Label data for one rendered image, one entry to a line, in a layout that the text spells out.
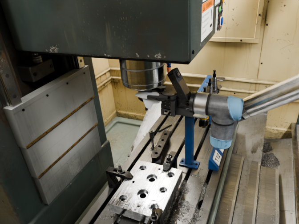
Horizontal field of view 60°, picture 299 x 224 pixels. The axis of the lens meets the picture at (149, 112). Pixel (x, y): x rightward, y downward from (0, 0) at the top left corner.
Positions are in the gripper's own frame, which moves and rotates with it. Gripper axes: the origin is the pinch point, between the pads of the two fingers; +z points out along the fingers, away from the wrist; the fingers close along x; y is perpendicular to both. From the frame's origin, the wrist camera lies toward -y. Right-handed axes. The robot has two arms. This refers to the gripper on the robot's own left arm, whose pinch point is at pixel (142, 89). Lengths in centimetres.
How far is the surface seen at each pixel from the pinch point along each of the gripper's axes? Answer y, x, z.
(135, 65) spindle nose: -12.3, -7.9, -2.1
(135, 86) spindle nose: -4.5, -7.8, -1.4
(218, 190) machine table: 56, 15, -29
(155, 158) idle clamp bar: 48, 17, 4
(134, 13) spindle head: -28.6, -12.5, -5.6
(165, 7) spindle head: -30.3, -12.5, -14.4
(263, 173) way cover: 72, 53, -50
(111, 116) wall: 80, 92, 79
